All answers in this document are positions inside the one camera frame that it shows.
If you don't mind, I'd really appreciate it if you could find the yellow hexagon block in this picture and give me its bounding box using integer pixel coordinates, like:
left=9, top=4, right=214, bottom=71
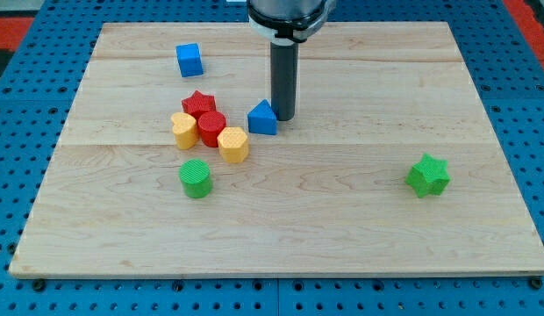
left=217, top=126, right=249, bottom=163

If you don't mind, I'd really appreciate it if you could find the red cylinder block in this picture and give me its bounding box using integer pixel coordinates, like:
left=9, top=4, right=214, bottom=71
left=197, top=111, right=226, bottom=147

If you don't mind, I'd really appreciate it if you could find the blue triangle block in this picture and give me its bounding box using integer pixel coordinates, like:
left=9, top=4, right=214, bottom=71
left=247, top=99, right=277, bottom=135

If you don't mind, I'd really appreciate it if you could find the green cylinder block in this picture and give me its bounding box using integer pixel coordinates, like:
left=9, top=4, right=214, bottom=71
left=178, top=159, right=212, bottom=198

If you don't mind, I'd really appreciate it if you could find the blue cube block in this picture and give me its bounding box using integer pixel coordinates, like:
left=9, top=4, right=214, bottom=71
left=175, top=43, right=204, bottom=77

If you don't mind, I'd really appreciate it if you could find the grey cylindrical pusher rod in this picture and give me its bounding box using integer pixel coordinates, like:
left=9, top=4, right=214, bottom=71
left=270, top=43, right=298, bottom=121

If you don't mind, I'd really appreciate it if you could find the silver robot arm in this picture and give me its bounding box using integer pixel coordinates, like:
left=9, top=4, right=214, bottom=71
left=247, top=0, right=336, bottom=121

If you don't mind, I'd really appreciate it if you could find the red star block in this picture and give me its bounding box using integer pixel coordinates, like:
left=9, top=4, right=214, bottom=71
left=181, top=90, right=216, bottom=119

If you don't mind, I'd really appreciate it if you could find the wooden board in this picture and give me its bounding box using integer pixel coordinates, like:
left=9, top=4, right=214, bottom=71
left=9, top=22, right=544, bottom=279

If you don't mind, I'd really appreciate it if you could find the green star block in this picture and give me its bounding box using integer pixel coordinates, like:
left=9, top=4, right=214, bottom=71
left=404, top=153, right=451, bottom=198

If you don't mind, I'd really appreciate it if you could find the yellow heart block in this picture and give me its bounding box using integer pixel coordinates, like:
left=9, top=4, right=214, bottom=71
left=171, top=112, right=199, bottom=150

